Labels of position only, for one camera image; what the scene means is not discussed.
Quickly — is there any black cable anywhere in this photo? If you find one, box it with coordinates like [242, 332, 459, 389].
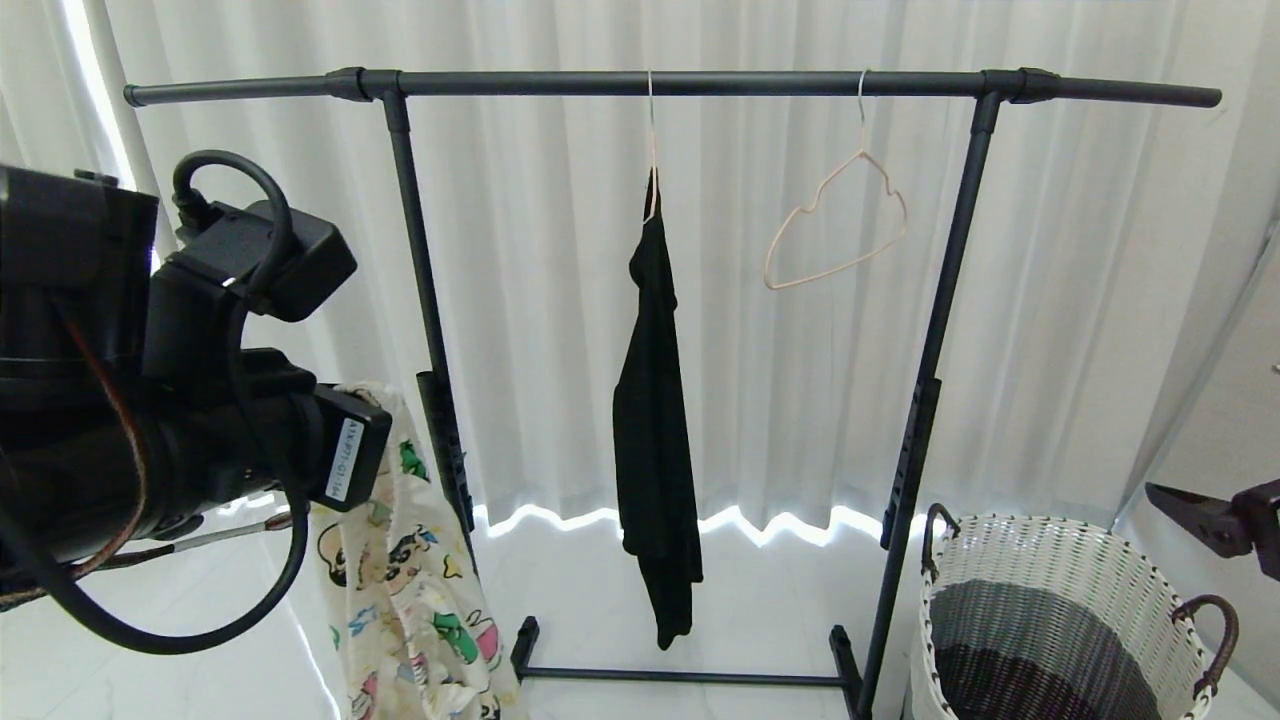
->
[0, 150, 311, 656]

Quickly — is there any white curtain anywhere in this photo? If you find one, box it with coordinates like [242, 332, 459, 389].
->
[0, 0, 1280, 546]

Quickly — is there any black clothes rack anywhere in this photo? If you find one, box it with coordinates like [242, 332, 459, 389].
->
[123, 68, 1223, 720]

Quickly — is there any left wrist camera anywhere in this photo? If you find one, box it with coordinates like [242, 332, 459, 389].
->
[150, 200, 358, 323]

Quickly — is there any black garment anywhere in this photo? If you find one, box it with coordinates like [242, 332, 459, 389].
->
[612, 170, 704, 651]

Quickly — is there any cream printed garment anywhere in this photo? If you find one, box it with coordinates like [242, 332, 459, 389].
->
[310, 380, 528, 720]

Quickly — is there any white laundry basket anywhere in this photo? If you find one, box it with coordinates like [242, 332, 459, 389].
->
[910, 503, 1241, 720]

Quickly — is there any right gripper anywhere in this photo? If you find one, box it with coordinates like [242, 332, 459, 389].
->
[1145, 478, 1280, 581]

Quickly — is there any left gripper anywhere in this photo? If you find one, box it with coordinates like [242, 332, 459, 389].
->
[235, 348, 393, 513]

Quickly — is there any pink clothes hanger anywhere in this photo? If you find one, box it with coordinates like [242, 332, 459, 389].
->
[643, 72, 662, 223]
[765, 72, 909, 291]

